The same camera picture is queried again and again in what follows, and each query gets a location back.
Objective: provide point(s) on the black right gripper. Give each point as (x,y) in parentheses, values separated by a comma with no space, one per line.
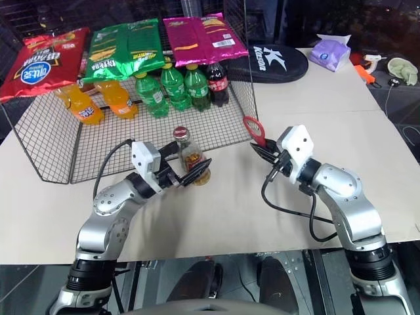
(283,161)

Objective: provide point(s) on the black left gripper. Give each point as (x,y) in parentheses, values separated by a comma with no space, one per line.
(169,178)

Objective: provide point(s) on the amber glass bottle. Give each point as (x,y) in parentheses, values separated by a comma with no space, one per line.
(192,157)

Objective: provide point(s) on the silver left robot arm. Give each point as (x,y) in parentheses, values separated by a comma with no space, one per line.
(105,210)

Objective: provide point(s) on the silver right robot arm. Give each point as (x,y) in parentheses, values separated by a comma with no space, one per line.
(348,203)

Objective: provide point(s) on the red metal bottle cap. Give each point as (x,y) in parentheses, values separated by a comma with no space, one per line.
(181,132)

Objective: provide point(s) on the green soda plastic bottle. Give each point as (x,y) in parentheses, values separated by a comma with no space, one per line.
(152,96)
(175,88)
(197,90)

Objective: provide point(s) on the dark cola plastic bottle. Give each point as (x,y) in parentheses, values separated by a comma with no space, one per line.
(218,87)

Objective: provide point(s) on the orange soda plastic bottle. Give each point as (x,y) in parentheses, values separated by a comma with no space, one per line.
(119,101)
(83,110)

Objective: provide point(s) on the black racket case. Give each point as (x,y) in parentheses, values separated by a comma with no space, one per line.
(275,64)

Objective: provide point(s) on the purple tissue pack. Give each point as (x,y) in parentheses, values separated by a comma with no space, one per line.
(329,54)

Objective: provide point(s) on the magenta chips bag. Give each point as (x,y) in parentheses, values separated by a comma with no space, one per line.
(187,41)
(224,36)

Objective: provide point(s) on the green chips bag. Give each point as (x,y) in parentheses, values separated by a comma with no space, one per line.
(105,55)
(144,46)

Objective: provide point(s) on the orange utility knife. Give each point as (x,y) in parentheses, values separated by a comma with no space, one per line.
(365,73)

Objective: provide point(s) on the dark rounded shape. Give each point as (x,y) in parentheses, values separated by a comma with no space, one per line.
(197,282)
(279,279)

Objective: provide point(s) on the white glue gun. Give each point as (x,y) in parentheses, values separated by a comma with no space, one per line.
(372,60)

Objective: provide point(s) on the small black round device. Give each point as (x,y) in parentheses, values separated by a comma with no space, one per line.
(393,82)

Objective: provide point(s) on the pale green cloth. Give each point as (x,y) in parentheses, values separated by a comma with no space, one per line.
(403,70)

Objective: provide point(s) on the red chips bag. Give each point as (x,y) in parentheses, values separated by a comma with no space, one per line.
(39,65)

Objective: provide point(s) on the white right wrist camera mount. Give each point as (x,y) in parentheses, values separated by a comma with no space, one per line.
(300,144)

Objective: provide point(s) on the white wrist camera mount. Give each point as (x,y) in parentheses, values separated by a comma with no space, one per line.
(300,144)
(140,157)

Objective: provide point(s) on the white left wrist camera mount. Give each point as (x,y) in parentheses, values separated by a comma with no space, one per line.
(140,157)

